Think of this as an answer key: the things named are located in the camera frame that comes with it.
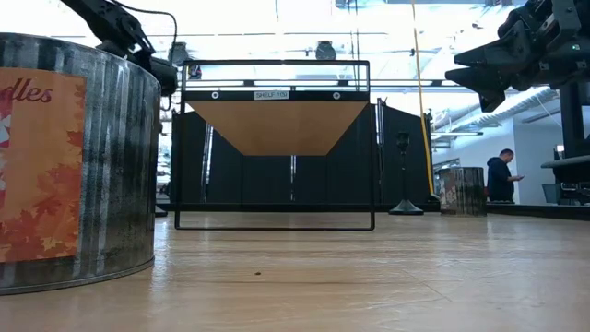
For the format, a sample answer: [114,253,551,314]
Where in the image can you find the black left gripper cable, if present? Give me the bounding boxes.
[108,0,180,53]

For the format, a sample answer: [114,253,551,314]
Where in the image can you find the black aluminium table frame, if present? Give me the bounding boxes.
[154,201,590,221]

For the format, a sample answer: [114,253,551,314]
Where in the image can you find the person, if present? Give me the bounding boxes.
[486,148,525,204]

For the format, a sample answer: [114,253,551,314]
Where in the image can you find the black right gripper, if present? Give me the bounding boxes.
[443,0,590,114]

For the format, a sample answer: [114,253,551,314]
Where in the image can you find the wooden box platform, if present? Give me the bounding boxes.
[173,58,376,231]

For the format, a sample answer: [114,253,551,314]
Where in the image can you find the metal tin candle grey wax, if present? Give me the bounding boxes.
[437,166,489,218]

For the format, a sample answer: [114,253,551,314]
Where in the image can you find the yellow power cable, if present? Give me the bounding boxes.
[409,0,438,198]

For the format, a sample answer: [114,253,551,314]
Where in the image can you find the black room divider panels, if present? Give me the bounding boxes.
[170,101,432,208]

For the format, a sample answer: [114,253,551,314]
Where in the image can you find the black candlestick holder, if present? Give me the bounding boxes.
[388,131,425,217]

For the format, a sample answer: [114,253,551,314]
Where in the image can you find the silver ventilation duct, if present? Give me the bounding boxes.
[432,86,561,135]

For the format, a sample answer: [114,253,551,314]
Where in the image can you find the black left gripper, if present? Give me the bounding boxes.
[59,0,180,99]

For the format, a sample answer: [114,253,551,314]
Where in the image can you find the metal tin candle orange wax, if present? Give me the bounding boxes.
[0,31,162,296]

